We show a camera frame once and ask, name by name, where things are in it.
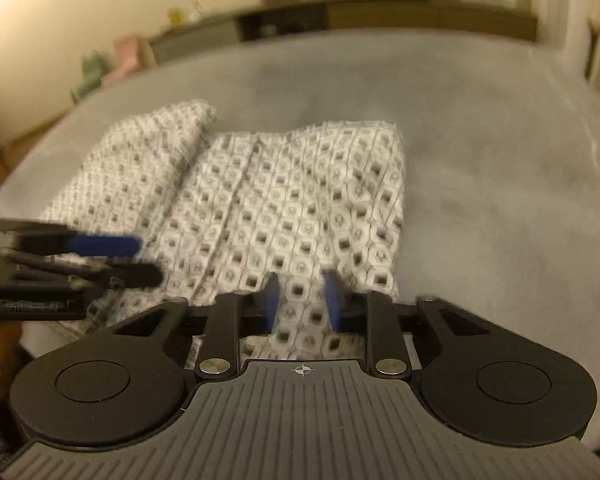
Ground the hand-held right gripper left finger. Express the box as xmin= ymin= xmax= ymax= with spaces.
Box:
xmin=114 ymin=272 xmax=282 ymax=379

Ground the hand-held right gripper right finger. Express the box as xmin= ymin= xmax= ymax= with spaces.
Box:
xmin=322 ymin=269 xmax=487 ymax=379

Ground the white patterned garment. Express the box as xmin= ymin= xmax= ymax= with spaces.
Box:
xmin=39 ymin=100 xmax=407 ymax=361

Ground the orange cloth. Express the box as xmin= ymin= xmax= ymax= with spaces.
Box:
xmin=0 ymin=320 xmax=27 ymax=403

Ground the pink plastic chair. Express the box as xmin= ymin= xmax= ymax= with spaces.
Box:
xmin=104 ymin=35 xmax=152 ymax=87

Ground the long low cabinet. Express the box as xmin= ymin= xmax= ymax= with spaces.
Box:
xmin=147 ymin=0 xmax=538 ymax=63

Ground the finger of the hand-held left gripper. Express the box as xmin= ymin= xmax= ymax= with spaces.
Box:
xmin=0 ymin=247 xmax=164 ymax=291
xmin=0 ymin=217 xmax=142 ymax=258

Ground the green plastic chair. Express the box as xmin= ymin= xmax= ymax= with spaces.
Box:
xmin=72 ymin=52 xmax=107 ymax=103

